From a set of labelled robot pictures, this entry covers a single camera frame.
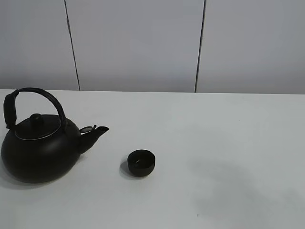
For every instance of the small black teacup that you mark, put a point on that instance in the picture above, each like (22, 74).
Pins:
(141, 162)

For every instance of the black round teapot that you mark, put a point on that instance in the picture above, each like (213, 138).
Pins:
(43, 147)

